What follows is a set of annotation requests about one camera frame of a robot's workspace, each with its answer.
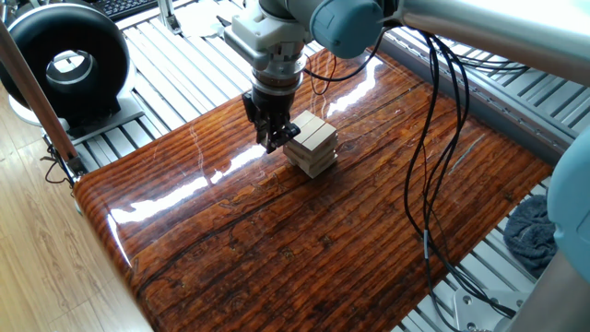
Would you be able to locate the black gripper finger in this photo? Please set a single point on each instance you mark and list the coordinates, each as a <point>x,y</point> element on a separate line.
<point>267,133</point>
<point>286,133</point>

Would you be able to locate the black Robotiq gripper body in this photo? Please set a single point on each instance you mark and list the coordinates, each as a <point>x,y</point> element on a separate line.
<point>272,108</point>

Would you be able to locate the wooden Jenga block tower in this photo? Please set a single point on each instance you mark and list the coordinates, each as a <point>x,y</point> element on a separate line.
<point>318,147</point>

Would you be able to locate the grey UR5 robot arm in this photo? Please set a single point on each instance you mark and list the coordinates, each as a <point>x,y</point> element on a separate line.
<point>484,32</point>

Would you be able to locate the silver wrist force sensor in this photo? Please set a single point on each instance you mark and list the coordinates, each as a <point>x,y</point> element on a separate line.
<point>279,69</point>

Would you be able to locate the white plastic sheet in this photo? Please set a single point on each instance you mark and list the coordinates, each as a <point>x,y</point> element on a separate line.
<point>203,18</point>

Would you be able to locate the wood grain table cover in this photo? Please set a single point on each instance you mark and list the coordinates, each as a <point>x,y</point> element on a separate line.
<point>276,253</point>

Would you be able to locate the black keyboard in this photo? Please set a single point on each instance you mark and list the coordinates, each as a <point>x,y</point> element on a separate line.
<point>124,7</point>

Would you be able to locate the grey aluminium side beam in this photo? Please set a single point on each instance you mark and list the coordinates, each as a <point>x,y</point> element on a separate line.
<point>507,117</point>

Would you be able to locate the brown wooden pole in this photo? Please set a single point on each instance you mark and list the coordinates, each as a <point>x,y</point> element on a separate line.
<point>33,92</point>

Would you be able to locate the grey crumpled towel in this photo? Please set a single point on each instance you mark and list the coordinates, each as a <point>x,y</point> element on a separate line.
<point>530,235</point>

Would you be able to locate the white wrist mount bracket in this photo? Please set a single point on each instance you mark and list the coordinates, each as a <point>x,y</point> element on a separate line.
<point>253,34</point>

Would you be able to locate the aluminium frame post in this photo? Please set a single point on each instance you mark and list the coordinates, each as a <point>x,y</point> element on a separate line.
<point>168,16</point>

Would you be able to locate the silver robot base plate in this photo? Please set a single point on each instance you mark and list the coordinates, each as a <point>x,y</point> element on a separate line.
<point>470,318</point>

